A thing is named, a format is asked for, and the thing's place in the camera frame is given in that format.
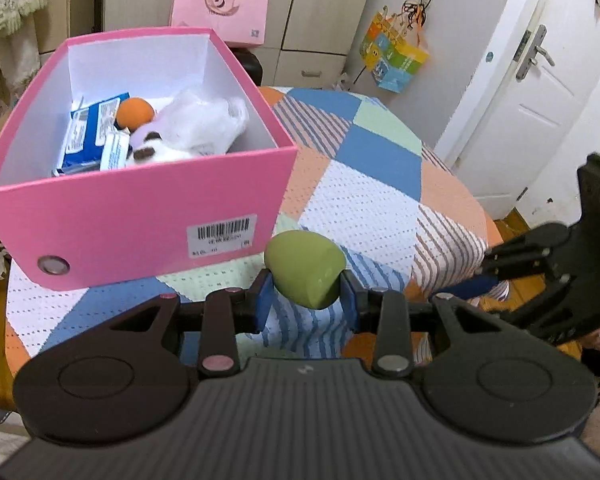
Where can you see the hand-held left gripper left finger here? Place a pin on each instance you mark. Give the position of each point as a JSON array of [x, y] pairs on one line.
[[263, 302]]

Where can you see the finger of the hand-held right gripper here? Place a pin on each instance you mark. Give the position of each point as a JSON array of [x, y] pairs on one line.
[[540, 307], [475, 288]]

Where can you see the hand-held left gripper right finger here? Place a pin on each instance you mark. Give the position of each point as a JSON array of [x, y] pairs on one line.
[[348, 302]]

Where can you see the green ball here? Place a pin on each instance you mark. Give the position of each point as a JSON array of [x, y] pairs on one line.
[[305, 270]]

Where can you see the pink cardboard box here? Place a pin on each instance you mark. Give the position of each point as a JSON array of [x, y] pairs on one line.
[[130, 220]]

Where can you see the clear plastic bag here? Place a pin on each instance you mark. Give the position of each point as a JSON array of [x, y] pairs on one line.
[[200, 120]]

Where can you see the small white blue packet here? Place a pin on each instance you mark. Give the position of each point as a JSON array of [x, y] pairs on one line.
[[114, 152]]

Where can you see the orange ball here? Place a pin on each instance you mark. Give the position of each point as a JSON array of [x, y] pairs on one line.
[[135, 112]]

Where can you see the blue wet wipes packet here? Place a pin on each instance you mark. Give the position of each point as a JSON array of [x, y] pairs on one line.
[[87, 130]]

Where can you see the patchwork tablecloth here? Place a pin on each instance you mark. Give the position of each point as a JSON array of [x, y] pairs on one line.
[[380, 185]]

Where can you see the white door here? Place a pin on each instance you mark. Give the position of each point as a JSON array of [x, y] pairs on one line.
[[530, 125]]

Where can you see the black suitcase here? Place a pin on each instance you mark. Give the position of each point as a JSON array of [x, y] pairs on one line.
[[250, 67]]

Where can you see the colourful paper gift bag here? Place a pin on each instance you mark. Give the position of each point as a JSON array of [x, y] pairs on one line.
[[395, 60]]

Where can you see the beige wardrobe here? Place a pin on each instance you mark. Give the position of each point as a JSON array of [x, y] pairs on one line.
[[310, 10]]

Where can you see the pink shopping bag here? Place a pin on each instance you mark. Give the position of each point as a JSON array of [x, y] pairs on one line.
[[220, 5]]

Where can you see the cream fleece pajama pants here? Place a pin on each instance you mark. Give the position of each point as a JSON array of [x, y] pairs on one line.
[[17, 60]]

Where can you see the beige tall cabinet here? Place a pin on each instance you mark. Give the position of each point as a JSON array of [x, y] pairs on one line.
[[65, 5]]

